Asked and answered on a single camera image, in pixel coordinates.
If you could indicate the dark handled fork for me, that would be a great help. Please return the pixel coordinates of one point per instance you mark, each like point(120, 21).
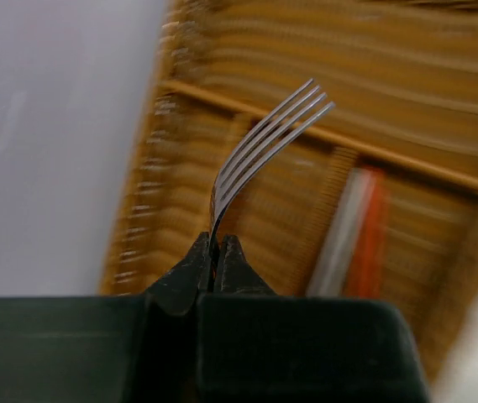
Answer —
point(281, 126)

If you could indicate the brown wicker cutlery tray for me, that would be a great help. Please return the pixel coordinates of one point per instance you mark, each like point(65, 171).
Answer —
point(403, 76)

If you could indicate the orange chopstick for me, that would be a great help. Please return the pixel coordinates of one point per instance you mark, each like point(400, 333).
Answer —
point(365, 272)

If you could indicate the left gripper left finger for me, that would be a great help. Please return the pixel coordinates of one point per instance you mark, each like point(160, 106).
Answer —
point(131, 348)

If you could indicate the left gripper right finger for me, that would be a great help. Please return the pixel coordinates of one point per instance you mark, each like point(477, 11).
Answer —
point(256, 346)

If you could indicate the white chopstick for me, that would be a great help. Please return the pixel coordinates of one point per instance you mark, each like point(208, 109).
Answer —
point(336, 253)

